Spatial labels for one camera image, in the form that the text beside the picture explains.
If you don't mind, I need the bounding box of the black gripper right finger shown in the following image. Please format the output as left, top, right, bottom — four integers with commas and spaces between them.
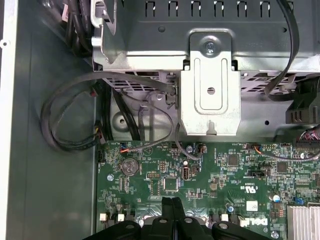
172, 197, 275, 240

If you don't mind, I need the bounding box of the coin cell battery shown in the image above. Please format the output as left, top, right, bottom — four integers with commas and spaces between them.
121, 156, 140, 176

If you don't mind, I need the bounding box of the black flat cable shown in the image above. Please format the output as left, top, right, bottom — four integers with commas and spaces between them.
264, 0, 301, 102
109, 87, 141, 142

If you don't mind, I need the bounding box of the silver metal bracket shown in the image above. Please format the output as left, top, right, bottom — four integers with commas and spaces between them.
179, 27, 243, 137

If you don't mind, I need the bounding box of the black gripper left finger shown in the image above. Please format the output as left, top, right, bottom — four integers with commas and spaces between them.
83, 196, 175, 240

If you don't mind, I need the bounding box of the internal USB port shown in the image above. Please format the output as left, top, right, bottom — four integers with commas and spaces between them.
181, 165, 191, 181

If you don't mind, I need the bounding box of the green motherboard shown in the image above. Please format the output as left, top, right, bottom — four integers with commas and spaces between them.
96, 139, 320, 240

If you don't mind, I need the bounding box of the dark sleeved cable loop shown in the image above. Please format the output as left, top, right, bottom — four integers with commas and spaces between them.
40, 70, 177, 154

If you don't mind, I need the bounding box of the black PC case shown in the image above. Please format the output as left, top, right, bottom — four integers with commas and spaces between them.
0, 0, 320, 240

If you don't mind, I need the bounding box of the black cable bundle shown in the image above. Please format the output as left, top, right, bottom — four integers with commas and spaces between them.
41, 0, 97, 57

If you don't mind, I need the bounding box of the metal drive cage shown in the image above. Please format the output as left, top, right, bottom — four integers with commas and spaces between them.
91, 0, 320, 140

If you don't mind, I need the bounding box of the black plastic cable housing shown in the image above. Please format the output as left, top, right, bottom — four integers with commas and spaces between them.
284, 79, 320, 126

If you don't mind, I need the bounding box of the silver finned heatsink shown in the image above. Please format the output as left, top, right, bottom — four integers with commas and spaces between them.
286, 202, 320, 240

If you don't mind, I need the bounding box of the thin grey fan wire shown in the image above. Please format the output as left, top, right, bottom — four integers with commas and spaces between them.
174, 121, 204, 161
253, 146, 320, 162
119, 98, 176, 154

